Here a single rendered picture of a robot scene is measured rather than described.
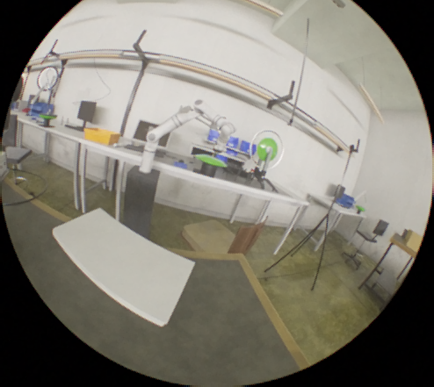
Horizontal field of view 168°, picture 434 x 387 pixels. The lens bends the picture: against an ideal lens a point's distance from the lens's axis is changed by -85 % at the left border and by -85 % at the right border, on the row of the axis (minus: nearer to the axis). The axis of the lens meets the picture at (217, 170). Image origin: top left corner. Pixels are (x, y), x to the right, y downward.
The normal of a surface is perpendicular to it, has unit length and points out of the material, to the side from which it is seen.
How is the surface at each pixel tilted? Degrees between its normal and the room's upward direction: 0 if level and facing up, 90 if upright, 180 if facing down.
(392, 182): 90
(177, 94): 90
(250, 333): 0
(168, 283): 0
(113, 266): 0
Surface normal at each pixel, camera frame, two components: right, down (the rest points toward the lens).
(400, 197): -0.94, -0.27
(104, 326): 0.31, -0.93
